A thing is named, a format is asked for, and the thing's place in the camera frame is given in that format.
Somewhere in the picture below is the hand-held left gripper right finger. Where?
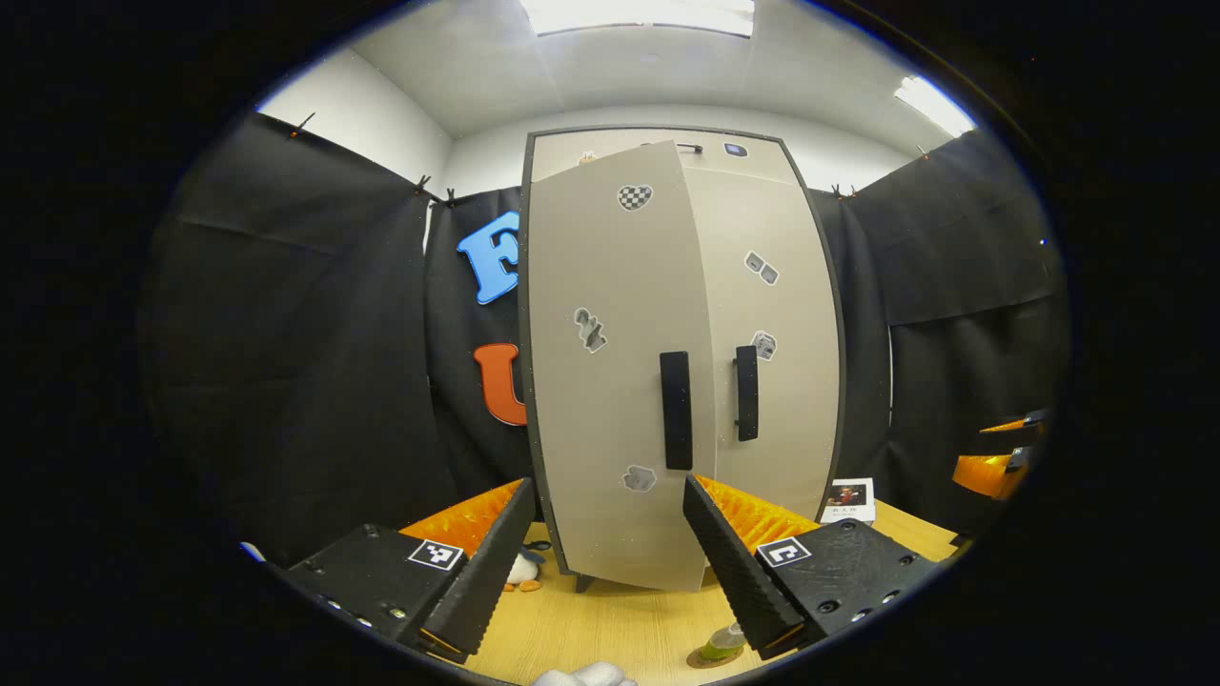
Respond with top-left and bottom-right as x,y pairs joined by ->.
682,474 -> 940,661

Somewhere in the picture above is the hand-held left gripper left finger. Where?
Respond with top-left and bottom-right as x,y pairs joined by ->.
276,476 -> 537,665

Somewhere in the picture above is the green label plastic bottle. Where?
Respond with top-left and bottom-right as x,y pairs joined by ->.
701,621 -> 747,663

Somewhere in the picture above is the white cabinet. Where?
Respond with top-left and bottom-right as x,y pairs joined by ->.
518,124 -> 849,594

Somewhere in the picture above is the white cabinet door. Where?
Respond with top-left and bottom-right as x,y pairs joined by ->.
681,170 -> 840,523
524,141 -> 718,594

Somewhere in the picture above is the penguin plush toy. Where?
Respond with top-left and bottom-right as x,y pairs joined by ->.
503,543 -> 549,594

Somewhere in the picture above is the white cover book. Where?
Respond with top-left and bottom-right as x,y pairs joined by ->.
820,476 -> 876,525

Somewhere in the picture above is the black backdrop cloth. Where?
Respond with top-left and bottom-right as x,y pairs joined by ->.
138,110 -> 1068,573

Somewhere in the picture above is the ceiling light panel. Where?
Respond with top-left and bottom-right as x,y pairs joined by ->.
519,0 -> 756,39
894,76 -> 976,139

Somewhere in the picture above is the black door handle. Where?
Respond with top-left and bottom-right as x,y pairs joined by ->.
734,345 -> 761,442
660,351 -> 694,471

